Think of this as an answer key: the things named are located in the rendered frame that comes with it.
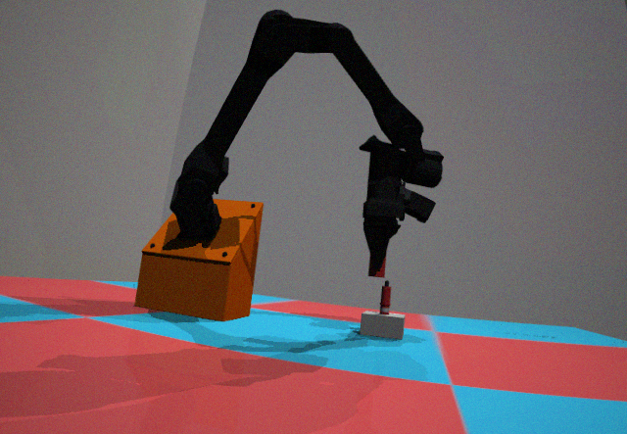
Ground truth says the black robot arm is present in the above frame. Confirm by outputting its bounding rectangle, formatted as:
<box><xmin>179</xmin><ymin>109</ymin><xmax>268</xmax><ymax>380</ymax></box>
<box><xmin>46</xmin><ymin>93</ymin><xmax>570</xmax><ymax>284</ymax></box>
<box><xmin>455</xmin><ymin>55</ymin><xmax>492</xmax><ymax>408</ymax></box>
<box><xmin>169</xmin><ymin>10</ymin><xmax>444</xmax><ymax>240</ymax></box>

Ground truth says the white block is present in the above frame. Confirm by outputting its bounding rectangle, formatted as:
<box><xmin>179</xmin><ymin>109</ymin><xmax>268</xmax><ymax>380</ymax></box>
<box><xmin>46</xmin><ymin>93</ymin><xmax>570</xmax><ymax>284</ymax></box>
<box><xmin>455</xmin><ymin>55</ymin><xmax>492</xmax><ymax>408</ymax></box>
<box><xmin>360</xmin><ymin>311</ymin><xmax>405</xmax><ymax>339</ymax></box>

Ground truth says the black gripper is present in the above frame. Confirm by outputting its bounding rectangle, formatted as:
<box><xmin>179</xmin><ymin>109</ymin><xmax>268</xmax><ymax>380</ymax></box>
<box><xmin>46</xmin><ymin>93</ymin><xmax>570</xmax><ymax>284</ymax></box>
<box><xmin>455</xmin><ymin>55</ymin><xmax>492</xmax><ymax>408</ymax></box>
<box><xmin>362</xmin><ymin>173</ymin><xmax>406</xmax><ymax>268</ymax></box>

